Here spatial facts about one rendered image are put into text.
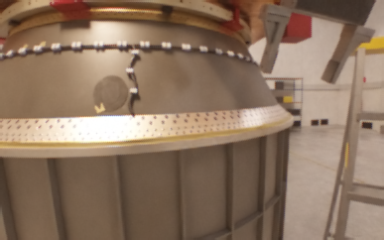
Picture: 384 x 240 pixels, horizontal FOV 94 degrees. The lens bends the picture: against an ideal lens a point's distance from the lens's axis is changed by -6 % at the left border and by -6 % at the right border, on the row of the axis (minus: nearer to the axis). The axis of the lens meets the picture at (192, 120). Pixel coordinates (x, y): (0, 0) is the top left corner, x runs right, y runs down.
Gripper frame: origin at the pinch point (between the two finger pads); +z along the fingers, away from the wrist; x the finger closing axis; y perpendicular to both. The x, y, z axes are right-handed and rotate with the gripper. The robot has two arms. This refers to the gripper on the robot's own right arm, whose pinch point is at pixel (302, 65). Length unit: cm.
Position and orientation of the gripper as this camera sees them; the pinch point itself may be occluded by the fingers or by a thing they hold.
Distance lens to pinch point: 40.0
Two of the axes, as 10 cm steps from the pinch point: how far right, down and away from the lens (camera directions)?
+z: -1.5, 8.6, 4.8
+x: 9.9, 0.9, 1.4
